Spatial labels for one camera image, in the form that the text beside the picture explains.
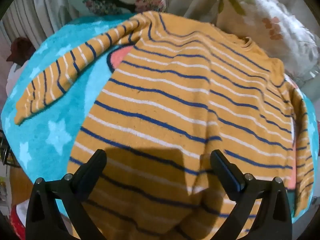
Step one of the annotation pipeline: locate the black metal frame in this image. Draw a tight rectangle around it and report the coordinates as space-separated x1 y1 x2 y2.
0 129 19 168

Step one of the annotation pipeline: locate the turquoise star blanket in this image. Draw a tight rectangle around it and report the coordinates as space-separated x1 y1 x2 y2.
1 14 320 230

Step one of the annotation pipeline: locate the red cloth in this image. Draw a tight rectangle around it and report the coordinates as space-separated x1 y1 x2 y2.
9 204 27 240

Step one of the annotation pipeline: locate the dark red cap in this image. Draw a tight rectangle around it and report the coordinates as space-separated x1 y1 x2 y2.
6 37 36 65

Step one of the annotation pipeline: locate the orange striped sweater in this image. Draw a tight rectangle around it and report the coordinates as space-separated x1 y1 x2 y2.
14 11 315 240

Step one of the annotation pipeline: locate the white leaf print pillow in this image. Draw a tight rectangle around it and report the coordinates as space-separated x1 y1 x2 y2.
215 0 320 82

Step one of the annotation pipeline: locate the white curtain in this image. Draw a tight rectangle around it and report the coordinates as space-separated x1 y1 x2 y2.
0 0 83 47

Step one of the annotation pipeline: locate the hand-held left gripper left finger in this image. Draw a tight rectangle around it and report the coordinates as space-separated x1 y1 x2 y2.
26 149 107 240

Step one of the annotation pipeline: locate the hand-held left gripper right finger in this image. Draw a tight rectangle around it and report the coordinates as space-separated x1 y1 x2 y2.
210 149 293 240

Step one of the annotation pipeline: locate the beige cloth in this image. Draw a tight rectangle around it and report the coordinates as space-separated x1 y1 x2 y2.
161 0 225 29

